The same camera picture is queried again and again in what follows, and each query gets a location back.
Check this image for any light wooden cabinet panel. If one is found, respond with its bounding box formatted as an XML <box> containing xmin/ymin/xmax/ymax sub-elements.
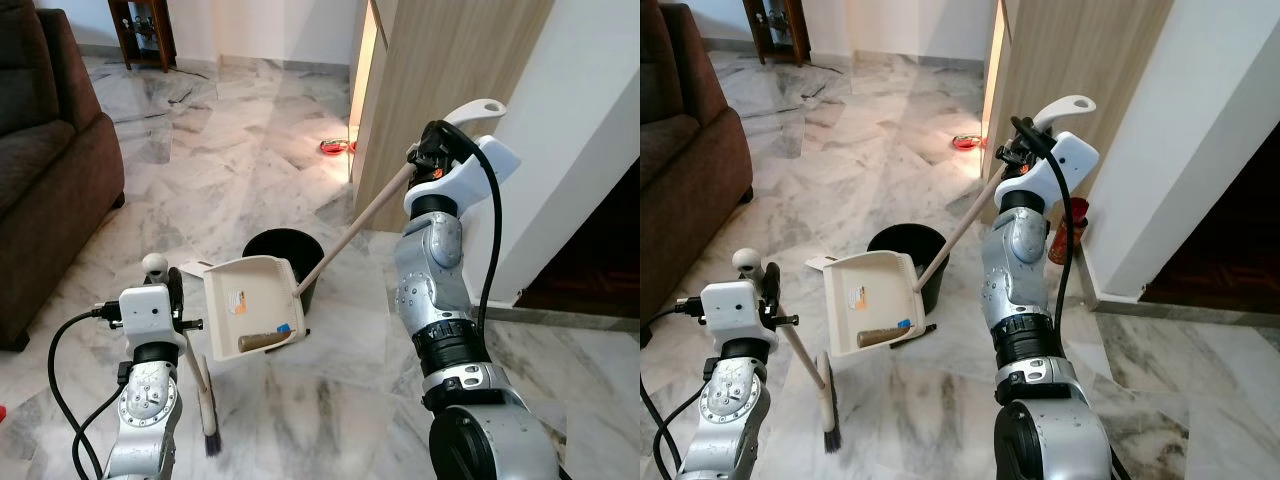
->
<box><xmin>979</xmin><ymin>0</ymin><xmax>1177</xmax><ymax>227</ymax></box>
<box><xmin>349</xmin><ymin>0</ymin><xmax>557</xmax><ymax>234</ymax></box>

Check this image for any black bucket blue handle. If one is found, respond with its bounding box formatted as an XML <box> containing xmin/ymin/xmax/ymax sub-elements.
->
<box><xmin>241</xmin><ymin>227</ymin><xmax>326</xmax><ymax>317</ymax></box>
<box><xmin>866</xmin><ymin>221</ymin><xmax>950</xmax><ymax>314</ymax></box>

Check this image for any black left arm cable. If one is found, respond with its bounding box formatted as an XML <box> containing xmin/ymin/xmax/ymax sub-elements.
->
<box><xmin>640</xmin><ymin>294</ymin><xmax>707</xmax><ymax>480</ymax></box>
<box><xmin>47</xmin><ymin>304</ymin><xmax>132</xmax><ymax>480</ymax></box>

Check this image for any red fire extinguisher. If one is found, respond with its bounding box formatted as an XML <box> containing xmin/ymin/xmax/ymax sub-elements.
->
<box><xmin>1047</xmin><ymin>196</ymin><xmax>1092</xmax><ymax>267</ymax></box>

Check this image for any cream long-handled dustpan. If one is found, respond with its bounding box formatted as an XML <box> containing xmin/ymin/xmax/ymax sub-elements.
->
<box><xmin>202</xmin><ymin>97</ymin><xmax>509</xmax><ymax>362</ymax></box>
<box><xmin>829</xmin><ymin>94</ymin><xmax>1099</xmax><ymax>354</ymax></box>

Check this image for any brown fabric sofa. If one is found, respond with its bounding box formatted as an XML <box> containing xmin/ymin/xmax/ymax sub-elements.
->
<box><xmin>640</xmin><ymin>0</ymin><xmax>754</xmax><ymax>323</ymax></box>
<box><xmin>0</xmin><ymin>0</ymin><xmax>127</xmax><ymax>352</ymax></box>

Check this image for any cream broom wooden stick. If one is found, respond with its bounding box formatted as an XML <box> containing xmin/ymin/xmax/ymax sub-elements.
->
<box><xmin>141</xmin><ymin>252</ymin><xmax>223</xmax><ymax>457</ymax></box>
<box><xmin>732</xmin><ymin>247</ymin><xmax>844</xmax><ymax>457</ymax></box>

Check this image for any dark wooden stand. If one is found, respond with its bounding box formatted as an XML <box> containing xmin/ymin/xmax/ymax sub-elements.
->
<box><xmin>107</xmin><ymin>0</ymin><xmax>179</xmax><ymax>74</ymax></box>
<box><xmin>742</xmin><ymin>0</ymin><xmax>812</xmax><ymax>67</ymax></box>

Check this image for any dark wooden staircase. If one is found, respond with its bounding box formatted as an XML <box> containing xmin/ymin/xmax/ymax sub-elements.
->
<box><xmin>514</xmin><ymin>158</ymin><xmax>641</xmax><ymax>323</ymax></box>
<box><xmin>1139</xmin><ymin>154</ymin><xmax>1280</xmax><ymax>313</ymax></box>

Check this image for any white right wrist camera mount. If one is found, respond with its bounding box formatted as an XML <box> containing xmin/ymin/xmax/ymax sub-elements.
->
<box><xmin>1009</xmin><ymin>132</ymin><xmax>1100</xmax><ymax>202</ymax></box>
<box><xmin>417</xmin><ymin>134</ymin><xmax>524</xmax><ymax>207</ymax></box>

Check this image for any brown cardboard roll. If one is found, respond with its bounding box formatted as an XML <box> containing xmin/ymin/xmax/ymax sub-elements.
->
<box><xmin>237</xmin><ymin>329</ymin><xmax>300</xmax><ymax>354</ymax></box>
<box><xmin>856</xmin><ymin>324</ymin><xmax>914</xmax><ymax>350</ymax></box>

